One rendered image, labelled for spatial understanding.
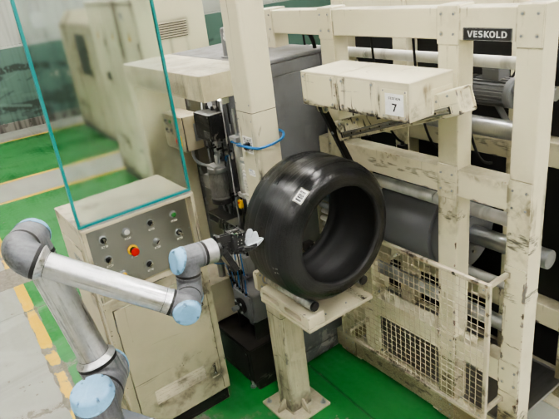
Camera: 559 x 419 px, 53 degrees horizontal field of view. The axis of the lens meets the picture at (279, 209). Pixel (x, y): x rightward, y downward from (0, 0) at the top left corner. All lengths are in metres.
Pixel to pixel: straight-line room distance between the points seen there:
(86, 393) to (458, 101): 1.63
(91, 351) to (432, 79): 1.56
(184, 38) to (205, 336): 3.49
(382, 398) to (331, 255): 0.97
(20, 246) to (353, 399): 2.01
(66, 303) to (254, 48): 1.20
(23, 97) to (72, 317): 9.26
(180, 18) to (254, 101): 3.49
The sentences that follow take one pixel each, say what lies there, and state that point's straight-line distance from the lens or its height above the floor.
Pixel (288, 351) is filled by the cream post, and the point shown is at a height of 0.42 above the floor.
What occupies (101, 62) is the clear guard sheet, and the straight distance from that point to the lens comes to 2.46.
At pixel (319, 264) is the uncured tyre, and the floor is 0.93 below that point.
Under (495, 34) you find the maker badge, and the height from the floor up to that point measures 1.90.
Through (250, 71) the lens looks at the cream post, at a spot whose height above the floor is 1.83.
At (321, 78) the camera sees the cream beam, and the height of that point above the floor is 1.76.
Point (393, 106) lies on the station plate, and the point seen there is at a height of 1.69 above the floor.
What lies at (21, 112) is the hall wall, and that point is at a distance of 11.23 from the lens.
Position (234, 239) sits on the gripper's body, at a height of 1.32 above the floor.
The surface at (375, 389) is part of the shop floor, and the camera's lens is 3.29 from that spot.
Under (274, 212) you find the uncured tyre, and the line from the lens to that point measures 2.11.
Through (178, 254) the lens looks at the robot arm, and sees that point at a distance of 1.95.
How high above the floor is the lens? 2.22
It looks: 24 degrees down
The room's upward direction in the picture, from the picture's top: 7 degrees counter-clockwise
